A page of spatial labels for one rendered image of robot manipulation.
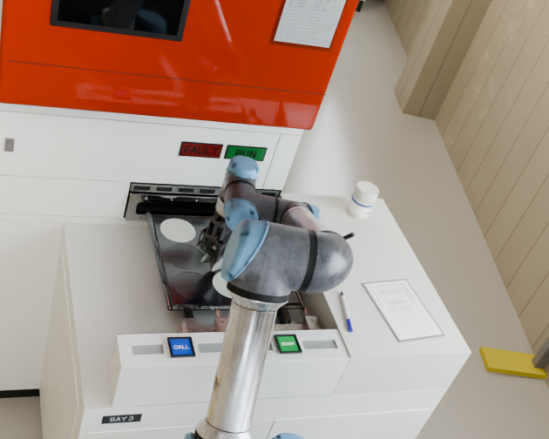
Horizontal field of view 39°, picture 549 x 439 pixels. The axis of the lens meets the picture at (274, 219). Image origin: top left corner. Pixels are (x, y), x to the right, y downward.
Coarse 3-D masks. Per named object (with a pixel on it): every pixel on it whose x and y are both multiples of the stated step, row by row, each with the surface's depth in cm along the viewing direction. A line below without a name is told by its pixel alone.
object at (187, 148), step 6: (186, 144) 207; (192, 144) 207; (198, 144) 208; (186, 150) 208; (192, 150) 208; (198, 150) 209; (204, 150) 210; (210, 150) 210; (216, 150) 211; (204, 156) 211; (210, 156) 212; (216, 156) 212
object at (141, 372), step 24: (120, 336) 170; (144, 336) 171; (168, 336) 173; (192, 336) 175; (216, 336) 177; (312, 336) 186; (336, 336) 189; (120, 360) 165; (144, 360) 166; (168, 360) 168; (192, 360) 170; (216, 360) 172; (288, 360) 178; (312, 360) 180; (336, 360) 183; (120, 384) 167; (144, 384) 169; (168, 384) 172; (192, 384) 174; (264, 384) 182; (288, 384) 184; (312, 384) 187
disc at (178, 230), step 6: (162, 222) 213; (168, 222) 214; (174, 222) 214; (180, 222) 215; (186, 222) 216; (162, 228) 211; (168, 228) 212; (174, 228) 212; (180, 228) 213; (186, 228) 214; (192, 228) 214; (168, 234) 210; (174, 234) 210; (180, 234) 211; (186, 234) 212; (192, 234) 212; (174, 240) 208; (180, 240) 209; (186, 240) 210
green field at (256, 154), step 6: (228, 150) 212; (234, 150) 212; (240, 150) 213; (246, 150) 214; (252, 150) 214; (258, 150) 215; (264, 150) 215; (228, 156) 213; (234, 156) 214; (246, 156) 215; (252, 156) 216; (258, 156) 216
